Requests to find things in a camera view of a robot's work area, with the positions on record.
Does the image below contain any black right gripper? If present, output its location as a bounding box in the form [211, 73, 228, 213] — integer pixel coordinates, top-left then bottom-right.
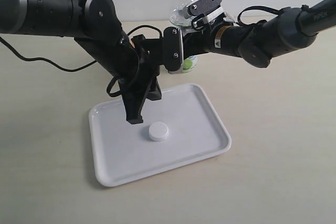
[183, 12, 243, 59]

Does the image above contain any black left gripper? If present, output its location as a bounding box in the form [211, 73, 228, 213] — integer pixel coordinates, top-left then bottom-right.
[115, 34, 163, 124]

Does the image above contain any white bottle cap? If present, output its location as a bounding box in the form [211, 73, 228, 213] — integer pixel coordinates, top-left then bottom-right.
[149, 122, 169, 142]

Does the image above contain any clear plastic drink bottle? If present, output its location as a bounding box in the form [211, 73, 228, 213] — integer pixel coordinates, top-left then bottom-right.
[167, 0, 199, 75]

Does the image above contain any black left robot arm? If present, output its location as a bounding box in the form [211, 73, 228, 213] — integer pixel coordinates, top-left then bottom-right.
[1, 0, 162, 124]

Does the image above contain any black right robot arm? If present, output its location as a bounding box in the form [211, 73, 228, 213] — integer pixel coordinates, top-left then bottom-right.
[183, 0, 335, 68]

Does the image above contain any white rectangular plastic tray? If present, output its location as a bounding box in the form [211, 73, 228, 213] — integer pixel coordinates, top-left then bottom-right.
[89, 83, 232, 187]

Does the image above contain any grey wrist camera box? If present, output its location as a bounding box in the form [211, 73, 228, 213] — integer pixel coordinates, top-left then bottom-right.
[182, 0, 222, 19]

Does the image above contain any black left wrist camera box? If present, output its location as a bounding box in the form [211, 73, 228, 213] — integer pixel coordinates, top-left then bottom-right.
[163, 27, 184, 72]

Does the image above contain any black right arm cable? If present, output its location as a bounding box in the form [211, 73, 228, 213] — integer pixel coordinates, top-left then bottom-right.
[223, 5, 286, 27]

